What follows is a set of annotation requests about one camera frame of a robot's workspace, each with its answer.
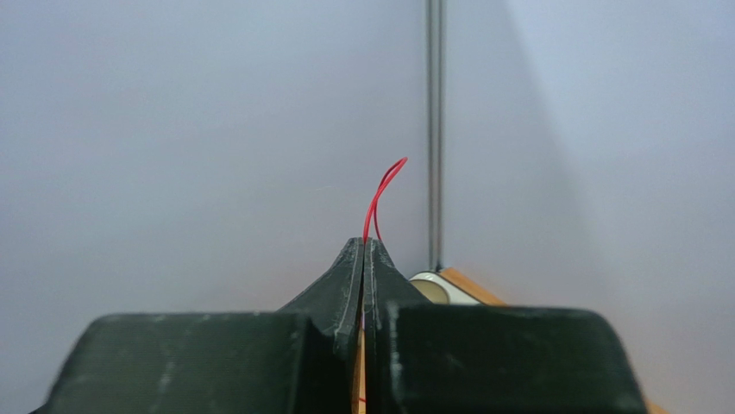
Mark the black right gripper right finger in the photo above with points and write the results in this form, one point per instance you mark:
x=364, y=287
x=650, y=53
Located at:
x=407, y=347

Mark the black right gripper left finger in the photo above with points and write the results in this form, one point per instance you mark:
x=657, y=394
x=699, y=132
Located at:
x=330, y=362

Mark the white strawberry serving tray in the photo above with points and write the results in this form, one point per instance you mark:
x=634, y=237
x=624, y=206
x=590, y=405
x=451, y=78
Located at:
x=440, y=291

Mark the aluminium frame post left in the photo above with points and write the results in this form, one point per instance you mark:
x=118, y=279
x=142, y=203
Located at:
x=435, y=77

